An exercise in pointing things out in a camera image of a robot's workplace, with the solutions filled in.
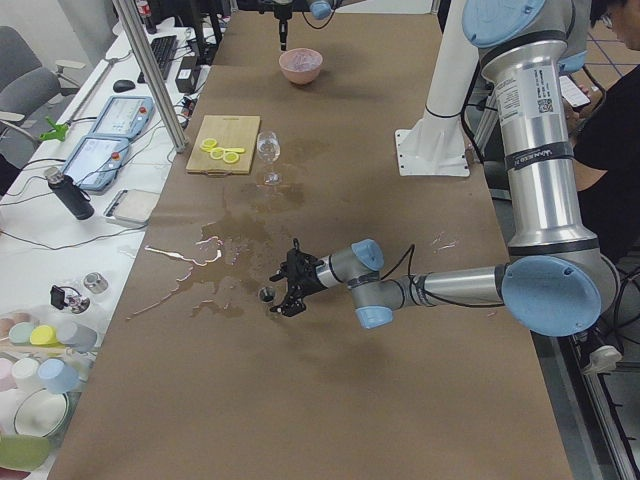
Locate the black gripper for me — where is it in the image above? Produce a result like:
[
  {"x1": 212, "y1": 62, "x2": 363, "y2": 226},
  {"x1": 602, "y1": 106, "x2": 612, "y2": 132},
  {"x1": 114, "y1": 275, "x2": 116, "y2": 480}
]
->
[
  {"x1": 269, "y1": 252, "x2": 327, "y2": 317},
  {"x1": 273, "y1": 0, "x2": 292, "y2": 51}
]

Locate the steel jigger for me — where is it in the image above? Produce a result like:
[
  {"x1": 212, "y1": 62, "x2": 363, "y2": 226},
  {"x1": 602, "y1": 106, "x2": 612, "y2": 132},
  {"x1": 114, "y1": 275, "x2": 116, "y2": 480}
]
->
[{"x1": 258, "y1": 286, "x2": 276, "y2": 303}]

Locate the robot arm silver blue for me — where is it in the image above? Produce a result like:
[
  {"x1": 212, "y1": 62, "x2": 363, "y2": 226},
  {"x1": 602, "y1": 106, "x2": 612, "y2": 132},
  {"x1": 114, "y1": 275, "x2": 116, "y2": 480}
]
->
[
  {"x1": 274, "y1": 1, "x2": 619, "y2": 337},
  {"x1": 268, "y1": 0, "x2": 343, "y2": 52}
]

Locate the pink bowl of ice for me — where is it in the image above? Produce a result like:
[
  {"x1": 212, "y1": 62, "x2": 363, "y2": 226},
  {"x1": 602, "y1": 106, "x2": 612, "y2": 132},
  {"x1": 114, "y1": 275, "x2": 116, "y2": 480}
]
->
[{"x1": 278, "y1": 48, "x2": 324, "y2": 85}]

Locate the clear wine glass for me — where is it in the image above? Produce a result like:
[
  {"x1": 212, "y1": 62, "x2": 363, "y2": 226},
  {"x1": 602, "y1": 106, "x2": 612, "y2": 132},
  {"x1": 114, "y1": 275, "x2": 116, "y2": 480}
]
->
[{"x1": 256, "y1": 131, "x2": 281, "y2": 186}]

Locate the bamboo cutting board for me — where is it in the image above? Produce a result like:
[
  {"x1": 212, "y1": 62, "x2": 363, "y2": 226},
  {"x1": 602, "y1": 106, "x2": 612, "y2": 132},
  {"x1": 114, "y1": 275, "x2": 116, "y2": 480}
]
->
[{"x1": 186, "y1": 115, "x2": 261, "y2": 175}]

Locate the black keyboard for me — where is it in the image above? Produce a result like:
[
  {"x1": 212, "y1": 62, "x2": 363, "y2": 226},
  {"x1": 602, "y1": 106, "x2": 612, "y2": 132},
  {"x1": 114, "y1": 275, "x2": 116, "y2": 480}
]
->
[{"x1": 150, "y1": 35, "x2": 178, "y2": 81}]

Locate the black computer mouse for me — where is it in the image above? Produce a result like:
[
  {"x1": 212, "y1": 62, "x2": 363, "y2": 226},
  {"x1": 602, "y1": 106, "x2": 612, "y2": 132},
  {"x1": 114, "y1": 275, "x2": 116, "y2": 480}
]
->
[{"x1": 112, "y1": 79, "x2": 136, "y2": 93}]

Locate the upper teach pendant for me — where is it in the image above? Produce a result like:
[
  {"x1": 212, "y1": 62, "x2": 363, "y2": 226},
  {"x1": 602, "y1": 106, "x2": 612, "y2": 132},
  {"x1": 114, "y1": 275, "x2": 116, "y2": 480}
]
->
[{"x1": 91, "y1": 95, "x2": 155, "y2": 140}]

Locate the teach pendant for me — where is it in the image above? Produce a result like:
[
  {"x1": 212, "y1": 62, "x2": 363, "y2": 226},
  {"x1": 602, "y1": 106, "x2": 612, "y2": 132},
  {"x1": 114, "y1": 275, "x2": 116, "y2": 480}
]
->
[
  {"x1": 62, "y1": 135, "x2": 130, "y2": 194},
  {"x1": 91, "y1": 95, "x2": 155, "y2": 140}
]

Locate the lower teach pendant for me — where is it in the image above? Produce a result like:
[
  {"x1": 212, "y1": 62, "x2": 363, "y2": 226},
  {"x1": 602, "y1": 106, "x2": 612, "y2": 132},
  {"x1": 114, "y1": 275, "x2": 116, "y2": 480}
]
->
[{"x1": 62, "y1": 135, "x2": 130, "y2": 194}]

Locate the light blue cup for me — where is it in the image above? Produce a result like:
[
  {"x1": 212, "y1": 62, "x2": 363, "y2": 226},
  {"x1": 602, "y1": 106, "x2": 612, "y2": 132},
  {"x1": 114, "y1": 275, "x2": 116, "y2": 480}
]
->
[{"x1": 37, "y1": 358, "x2": 80, "y2": 394}]

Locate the black water bottle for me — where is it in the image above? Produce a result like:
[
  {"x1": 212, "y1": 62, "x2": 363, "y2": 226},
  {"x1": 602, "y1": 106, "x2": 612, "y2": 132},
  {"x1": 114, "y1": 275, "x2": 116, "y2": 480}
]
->
[{"x1": 44, "y1": 167, "x2": 94, "y2": 220}]

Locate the green clamp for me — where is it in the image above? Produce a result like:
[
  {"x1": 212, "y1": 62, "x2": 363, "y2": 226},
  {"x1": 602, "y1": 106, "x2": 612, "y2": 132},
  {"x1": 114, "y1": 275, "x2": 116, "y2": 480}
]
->
[{"x1": 39, "y1": 116, "x2": 69, "y2": 142}]

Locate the yellow cup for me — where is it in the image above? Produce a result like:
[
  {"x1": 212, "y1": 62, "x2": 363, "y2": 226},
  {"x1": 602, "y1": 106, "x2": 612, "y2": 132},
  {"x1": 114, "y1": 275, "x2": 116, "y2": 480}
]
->
[{"x1": 29, "y1": 324, "x2": 60, "y2": 347}]

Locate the person in black shirt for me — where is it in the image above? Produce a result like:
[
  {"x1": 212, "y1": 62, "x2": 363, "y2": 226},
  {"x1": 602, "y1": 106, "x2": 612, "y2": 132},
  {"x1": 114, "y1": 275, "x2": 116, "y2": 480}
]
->
[{"x1": 549, "y1": 0, "x2": 640, "y2": 271}]

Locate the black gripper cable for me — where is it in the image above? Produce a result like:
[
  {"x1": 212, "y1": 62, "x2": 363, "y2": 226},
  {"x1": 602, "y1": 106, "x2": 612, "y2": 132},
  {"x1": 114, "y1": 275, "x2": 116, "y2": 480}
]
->
[{"x1": 374, "y1": 243, "x2": 441, "y2": 306}]

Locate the aluminium frame post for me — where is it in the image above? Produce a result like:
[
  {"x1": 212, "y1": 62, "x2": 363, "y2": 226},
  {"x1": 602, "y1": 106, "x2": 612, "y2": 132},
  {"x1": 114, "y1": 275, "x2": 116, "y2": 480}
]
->
[{"x1": 113, "y1": 0, "x2": 188, "y2": 153}]

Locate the lemon slice near handle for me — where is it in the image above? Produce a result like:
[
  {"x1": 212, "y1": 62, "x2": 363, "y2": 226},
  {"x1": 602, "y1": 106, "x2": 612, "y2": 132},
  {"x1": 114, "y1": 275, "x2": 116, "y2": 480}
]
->
[{"x1": 222, "y1": 152, "x2": 240, "y2": 165}]

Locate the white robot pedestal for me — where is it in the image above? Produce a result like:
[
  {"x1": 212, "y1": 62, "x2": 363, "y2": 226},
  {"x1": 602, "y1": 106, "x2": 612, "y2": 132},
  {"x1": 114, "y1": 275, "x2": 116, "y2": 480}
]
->
[{"x1": 395, "y1": 0, "x2": 478, "y2": 177}]

